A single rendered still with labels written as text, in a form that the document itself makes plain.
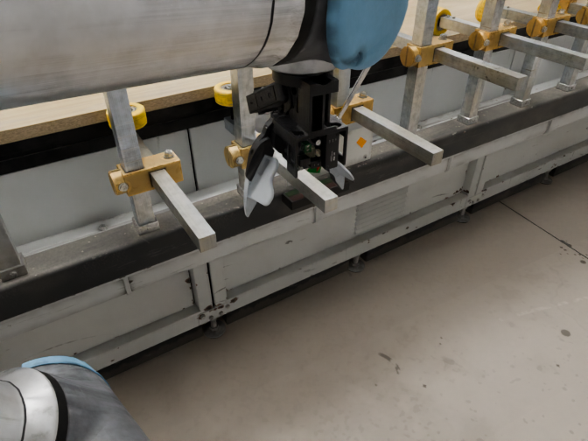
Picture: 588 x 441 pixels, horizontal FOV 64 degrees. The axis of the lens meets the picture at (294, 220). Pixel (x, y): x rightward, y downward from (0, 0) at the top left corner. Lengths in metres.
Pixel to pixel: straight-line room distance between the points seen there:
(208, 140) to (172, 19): 1.03
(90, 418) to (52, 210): 0.73
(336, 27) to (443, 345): 1.54
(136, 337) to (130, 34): 1.38
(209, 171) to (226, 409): 0.73
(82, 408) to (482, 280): 1.70
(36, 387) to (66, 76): 0.39
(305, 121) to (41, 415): 0.40
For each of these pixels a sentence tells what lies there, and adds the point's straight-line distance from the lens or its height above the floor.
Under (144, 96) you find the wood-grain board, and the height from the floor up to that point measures 0.90.
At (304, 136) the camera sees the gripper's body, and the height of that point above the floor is 1.08.
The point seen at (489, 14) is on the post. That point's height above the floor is 1.01.
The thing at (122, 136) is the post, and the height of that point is 0.93.
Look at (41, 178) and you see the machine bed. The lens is 1.18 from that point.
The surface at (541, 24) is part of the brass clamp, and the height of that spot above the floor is 0.96.
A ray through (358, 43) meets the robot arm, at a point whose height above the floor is 1.23.
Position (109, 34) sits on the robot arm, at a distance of 0.22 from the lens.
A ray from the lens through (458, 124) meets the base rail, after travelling 1.53.
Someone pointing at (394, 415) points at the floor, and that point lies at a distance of 1.56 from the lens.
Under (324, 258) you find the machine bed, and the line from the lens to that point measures 1.75.
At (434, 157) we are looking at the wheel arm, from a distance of 1.00.
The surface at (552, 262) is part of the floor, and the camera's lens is 2.26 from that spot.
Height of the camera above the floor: 1.32
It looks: 37 degrees down
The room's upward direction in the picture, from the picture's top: straight up
